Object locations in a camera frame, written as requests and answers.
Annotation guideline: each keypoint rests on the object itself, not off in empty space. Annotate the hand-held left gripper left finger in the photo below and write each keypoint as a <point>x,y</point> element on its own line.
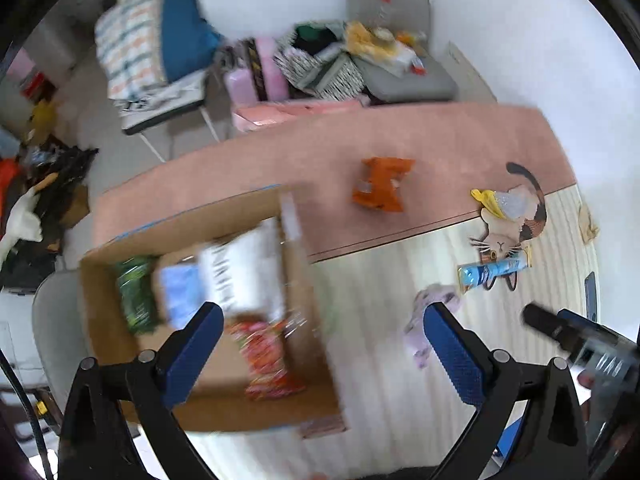
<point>194,352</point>

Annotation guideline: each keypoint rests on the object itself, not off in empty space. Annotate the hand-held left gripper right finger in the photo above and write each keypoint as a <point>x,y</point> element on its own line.
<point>452,355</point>

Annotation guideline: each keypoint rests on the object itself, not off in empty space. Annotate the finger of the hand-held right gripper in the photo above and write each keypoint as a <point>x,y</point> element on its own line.
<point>580,319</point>
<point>545,324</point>

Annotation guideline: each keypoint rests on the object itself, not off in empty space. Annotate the cardboard box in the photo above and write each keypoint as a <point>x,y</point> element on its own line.
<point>220,375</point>

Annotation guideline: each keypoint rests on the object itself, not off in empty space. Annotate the light blue packet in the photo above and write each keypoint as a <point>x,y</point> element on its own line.
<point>177,292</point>

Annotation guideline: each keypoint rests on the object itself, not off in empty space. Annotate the red snack packet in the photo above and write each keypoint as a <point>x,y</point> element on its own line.
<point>265,357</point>

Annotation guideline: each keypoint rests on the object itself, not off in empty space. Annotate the blue tube packet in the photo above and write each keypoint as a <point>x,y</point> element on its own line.
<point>495,269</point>

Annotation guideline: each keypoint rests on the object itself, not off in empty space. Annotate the green snack packet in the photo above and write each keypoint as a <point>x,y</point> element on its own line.
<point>135,295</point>

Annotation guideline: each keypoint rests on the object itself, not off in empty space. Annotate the white packet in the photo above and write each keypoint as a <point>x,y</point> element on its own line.
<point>240,270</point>

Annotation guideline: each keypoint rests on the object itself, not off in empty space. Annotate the yellow and clear packet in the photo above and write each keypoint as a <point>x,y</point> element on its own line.
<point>500,203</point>

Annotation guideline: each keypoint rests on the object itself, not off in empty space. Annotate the orange snack packet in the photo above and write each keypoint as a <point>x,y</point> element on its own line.
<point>382,185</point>

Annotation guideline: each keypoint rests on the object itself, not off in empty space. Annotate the person's right hand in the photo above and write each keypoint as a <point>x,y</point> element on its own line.
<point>586,379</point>

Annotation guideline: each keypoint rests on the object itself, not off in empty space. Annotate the dark flat object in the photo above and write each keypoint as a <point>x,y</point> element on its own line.
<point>590,294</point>

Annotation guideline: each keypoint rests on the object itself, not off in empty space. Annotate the beige crumpled cloth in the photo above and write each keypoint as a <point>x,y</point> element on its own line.
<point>588,225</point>

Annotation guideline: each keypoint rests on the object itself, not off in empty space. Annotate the grey round chair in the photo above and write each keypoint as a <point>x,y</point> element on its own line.
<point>57,330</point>

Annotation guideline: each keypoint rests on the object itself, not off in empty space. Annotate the white plush toy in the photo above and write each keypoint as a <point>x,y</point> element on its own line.
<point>22,222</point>

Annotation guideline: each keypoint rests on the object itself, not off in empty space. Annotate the black bag pile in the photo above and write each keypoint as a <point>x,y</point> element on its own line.
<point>57,180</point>

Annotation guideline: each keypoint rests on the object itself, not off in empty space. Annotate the white folding chair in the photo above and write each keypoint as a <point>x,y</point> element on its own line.
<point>165,105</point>

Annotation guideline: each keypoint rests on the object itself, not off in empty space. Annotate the orange cloth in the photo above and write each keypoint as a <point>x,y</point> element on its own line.
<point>7,177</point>

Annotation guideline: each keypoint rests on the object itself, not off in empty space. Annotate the pink flat box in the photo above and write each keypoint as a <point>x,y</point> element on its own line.
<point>290,111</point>

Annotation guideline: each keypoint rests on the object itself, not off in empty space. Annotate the pink suitcase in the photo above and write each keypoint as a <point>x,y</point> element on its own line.
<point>250,75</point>

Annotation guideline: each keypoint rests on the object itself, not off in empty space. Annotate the zebra-pattern bag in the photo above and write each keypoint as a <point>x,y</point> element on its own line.
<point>320,72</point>

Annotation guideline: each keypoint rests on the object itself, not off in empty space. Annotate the plaid blanket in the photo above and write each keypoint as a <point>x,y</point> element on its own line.
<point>131,40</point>

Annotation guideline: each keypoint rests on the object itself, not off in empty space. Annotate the blue cushion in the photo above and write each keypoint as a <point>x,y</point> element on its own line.
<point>182,30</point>

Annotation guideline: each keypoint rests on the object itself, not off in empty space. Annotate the yellow plastic bag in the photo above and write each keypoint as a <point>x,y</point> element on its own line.
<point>370,39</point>

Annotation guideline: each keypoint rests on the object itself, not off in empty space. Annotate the grey padded chair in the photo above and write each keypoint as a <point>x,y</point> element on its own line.
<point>395,5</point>

